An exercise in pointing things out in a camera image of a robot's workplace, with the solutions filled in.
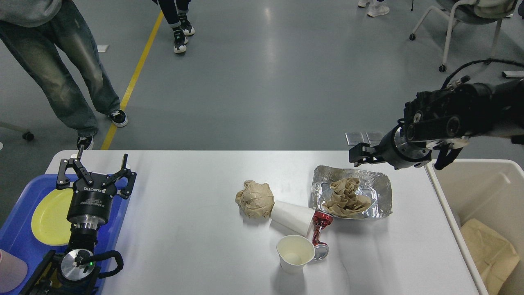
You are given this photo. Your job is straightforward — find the office chair caster leg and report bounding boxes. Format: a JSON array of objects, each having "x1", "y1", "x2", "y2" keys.
[{"x1": 0, "y1": 121, "x2": 34, "y2": 141}]

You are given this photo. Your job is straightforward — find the brown paper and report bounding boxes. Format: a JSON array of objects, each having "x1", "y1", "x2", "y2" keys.
[{"x1": 323, "y1": 177, "x2": 372, "y2": 218}]

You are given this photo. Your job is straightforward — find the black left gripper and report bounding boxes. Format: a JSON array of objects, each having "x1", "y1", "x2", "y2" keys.
[{"x1": 55, "y1": 144, "x2": 137, "y2": 226}]

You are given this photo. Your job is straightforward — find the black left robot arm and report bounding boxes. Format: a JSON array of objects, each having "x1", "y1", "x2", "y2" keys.
[{"x1": 20, "y1": 146, "x2": 137, "y2": 295}]

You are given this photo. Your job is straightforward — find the brown paper ball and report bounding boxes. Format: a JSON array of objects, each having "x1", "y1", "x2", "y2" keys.
[{"x1": 235, "y1": 180, "x2": 275, "y2": 218}]

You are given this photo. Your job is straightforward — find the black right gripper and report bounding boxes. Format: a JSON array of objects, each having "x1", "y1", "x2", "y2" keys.
[{"x1": 349, "y1": 127, "x2": 410, "y2": 170}]

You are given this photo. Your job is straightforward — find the left metal floor plate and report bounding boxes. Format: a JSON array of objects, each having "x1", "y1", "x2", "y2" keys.
[{"x1": 346, "y1": 132, "x2": 366, "y2": 146}]

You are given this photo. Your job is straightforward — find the people's feet in background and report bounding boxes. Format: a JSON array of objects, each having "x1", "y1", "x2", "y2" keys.
[{"x1": 153, "y1": 0, "x2": 390, "y2": 54}]

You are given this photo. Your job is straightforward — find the metal floor plate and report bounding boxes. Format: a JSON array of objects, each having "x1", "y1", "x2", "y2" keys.
[
  {"x1": 366, "y1": 132, "x2": 384, "y2": 146},
  {"x1": 346, "y1": 132, "x2": 366, "y2": 146}
]

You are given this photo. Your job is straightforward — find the right metal floor plate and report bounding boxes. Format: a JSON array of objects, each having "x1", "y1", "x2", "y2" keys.
[{"x1": 366, "y1": 132, "x2": 384, "y2": 146}]

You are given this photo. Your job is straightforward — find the crumpled aluminium foil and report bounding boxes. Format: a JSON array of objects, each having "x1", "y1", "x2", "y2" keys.
[{"x1": 309, "y1": 166, "x2": 392, "y2": 220}]

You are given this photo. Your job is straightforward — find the crushed red can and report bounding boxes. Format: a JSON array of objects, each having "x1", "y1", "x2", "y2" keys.
[{"x1": 311, "y1": 211, "x2": 333, "y2": 261}]

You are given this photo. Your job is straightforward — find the yellow plate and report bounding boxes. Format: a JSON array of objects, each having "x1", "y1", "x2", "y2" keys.
[{"x1": 31, "y1": 188, "x2": 73, "y2": 246}]

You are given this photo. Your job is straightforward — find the white paper cup lying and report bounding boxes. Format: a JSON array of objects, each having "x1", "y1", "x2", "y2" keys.
[{"x1": 270, "y1": 200, "x2": 316, "y2": 237}]

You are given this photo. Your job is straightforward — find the grey office chair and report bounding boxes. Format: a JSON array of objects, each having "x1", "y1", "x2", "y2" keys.
[{"x1": 409, "y1": 0, "x2": 517, "y2": 73}]

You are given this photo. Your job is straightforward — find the white paper cup upright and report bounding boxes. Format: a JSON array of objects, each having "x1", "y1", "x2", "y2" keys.
[{"x1": 276, "y1": 235, "x2": 316, "y2": 273}]

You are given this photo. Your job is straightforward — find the white metal bar on floor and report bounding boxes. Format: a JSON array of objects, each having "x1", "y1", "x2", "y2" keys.
[{"x1": 501, "y1": 70, "x2": 524, "y2": 79}]

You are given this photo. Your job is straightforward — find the beige plastic bin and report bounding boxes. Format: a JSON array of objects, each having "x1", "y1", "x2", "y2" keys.
[{"x1": 425, "y1": 159, "x2": 524, "y2": 295}]

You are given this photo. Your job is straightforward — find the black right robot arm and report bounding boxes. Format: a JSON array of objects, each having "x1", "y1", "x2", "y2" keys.
[{"x1": 349, "y1": 72, "x2": 524, "y2": 170}]

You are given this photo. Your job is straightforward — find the pink mug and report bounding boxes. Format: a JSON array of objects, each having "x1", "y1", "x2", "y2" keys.
[{"x1": 0, "y1": 250, "x2": 28, "y2": 293}]

